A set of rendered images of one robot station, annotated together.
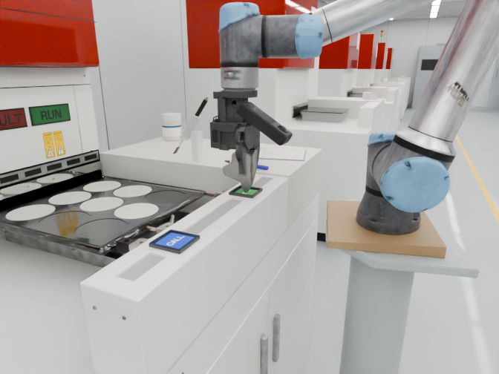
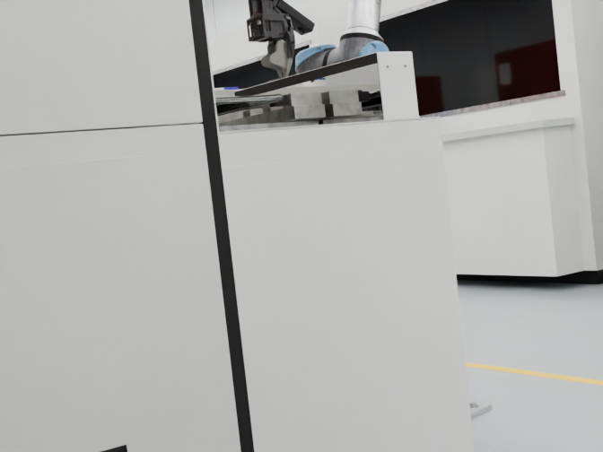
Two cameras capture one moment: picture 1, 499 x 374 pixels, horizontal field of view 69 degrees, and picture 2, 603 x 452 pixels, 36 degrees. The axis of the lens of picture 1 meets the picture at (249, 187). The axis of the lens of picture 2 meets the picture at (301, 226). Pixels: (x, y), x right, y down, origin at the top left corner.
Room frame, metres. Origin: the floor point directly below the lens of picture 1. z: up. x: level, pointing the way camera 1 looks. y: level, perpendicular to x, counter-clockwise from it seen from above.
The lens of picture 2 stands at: (-0.40, 1.90, 0.72)
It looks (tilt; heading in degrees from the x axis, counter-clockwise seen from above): 3 degrees down; 301
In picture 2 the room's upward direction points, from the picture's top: 6 degrees counter-clockwise
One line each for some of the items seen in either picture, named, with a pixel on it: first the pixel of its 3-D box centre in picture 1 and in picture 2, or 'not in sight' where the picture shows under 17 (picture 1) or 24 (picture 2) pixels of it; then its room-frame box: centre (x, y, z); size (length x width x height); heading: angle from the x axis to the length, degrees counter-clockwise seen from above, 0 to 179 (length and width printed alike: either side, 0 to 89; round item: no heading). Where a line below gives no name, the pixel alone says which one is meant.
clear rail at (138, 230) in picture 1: (162, 217); (234, 108); (0.76, 0.20, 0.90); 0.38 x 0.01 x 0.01; 156
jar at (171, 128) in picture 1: (171, 126); not in sight; (1.34, 0.29, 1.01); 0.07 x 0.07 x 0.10
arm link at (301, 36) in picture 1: (292, 37); not in sight; (0.75, -0.08, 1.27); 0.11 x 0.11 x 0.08; 82
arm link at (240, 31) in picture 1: (240, 36); not in sight; (0.75, 0.02, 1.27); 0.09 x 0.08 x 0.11; 82
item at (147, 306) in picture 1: (218, 246); (318, 104); (0.63, 0.06, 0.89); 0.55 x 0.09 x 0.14; 156
